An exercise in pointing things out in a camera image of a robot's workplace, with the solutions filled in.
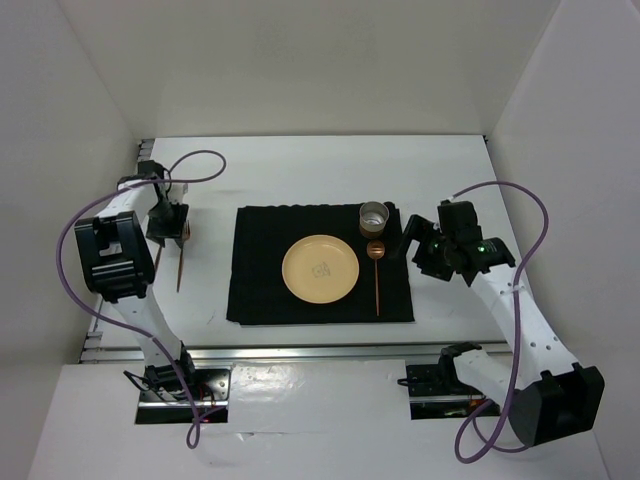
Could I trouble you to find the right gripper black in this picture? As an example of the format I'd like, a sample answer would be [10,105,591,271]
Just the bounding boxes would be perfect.
[389,214,455,282]

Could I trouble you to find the copper fork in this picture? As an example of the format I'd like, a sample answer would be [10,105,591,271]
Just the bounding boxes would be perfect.
[176,221,191,293]

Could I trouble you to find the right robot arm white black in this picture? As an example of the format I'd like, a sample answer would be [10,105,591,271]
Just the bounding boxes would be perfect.
[396,201,605,447]

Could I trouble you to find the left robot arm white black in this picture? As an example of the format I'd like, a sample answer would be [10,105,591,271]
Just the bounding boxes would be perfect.
[74,160,199,400]

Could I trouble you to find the black cloth placemat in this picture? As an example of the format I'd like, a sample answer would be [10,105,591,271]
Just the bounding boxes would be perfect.
[227,202,414,326]

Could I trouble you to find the aluminium front rail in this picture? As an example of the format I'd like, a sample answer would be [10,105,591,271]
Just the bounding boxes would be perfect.
[79,339,516,363]

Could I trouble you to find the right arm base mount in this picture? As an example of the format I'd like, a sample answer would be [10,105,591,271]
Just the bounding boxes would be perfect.
[396,348,486,420]

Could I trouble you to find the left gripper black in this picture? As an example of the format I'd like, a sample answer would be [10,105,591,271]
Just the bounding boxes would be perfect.
[144,200,188,248]

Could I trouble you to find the copper spoon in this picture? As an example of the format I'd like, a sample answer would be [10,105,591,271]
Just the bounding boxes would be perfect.
[366,240,386,316]

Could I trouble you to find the metal cup copper base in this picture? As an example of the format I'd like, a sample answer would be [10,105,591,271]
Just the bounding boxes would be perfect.
[359,201,389,239]

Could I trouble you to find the copper knife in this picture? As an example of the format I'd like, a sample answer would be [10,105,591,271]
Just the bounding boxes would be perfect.
[154,246,163,271]

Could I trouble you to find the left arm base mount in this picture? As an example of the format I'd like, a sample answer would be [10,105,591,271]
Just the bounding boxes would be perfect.
[124,367,231,425]

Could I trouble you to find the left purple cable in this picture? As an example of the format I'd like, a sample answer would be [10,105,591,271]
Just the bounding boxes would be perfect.
[54,149,227,449]

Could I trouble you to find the yellow plate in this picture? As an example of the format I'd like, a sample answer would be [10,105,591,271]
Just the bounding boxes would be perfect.
[281,235,360,305]

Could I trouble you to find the aluminium rail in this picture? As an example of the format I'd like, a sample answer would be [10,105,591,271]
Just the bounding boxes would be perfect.
[79,339,516,363]
[74,159,164,340]

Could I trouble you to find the aluminium left rail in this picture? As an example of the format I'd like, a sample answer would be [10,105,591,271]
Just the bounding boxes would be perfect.
[74,159,164,340]

